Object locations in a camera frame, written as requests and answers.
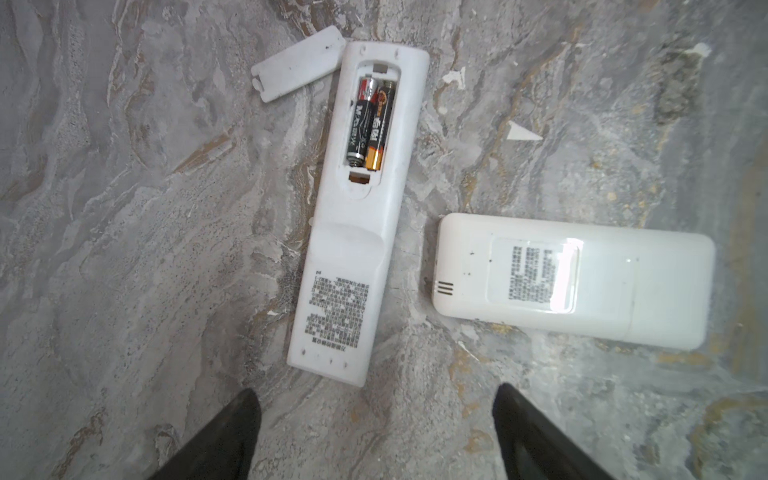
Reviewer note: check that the short white remote control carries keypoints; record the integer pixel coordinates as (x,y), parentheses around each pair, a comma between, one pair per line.
(639,286)

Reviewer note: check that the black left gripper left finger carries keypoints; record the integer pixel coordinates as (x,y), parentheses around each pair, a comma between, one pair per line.
(223,448)

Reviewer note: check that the black red AAA battery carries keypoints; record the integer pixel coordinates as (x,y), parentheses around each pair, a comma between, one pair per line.
(363,116)

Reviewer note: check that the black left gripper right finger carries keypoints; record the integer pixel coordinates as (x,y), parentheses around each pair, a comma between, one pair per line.
(532,447)

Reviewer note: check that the white battery compartment cover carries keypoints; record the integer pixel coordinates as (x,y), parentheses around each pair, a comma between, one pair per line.
(299,65)

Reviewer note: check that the long white remote control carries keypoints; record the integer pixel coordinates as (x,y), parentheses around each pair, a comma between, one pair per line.
(355,219)

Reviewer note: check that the black gold AAA battery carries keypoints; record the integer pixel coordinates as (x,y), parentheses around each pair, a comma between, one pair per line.
(380,125)

